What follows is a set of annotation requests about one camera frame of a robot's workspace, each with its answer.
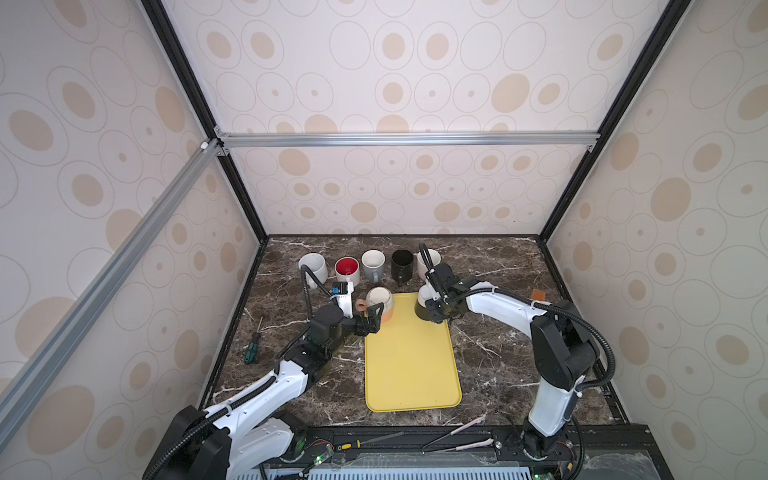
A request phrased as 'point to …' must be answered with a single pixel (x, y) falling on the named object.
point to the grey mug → (373, 261)
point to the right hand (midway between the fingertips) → (436, 310)
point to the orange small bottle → (538, 295)
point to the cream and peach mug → (374, 297)
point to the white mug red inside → (347, 269)
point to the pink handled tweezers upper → (453, 432)
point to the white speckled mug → (318, 265)
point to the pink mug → (422, 266)
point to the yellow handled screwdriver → (357, 444)
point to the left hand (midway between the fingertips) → (376, 301)
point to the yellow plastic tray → (411, 363)
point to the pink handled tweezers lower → (463, 446)
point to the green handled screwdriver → (251, 351)
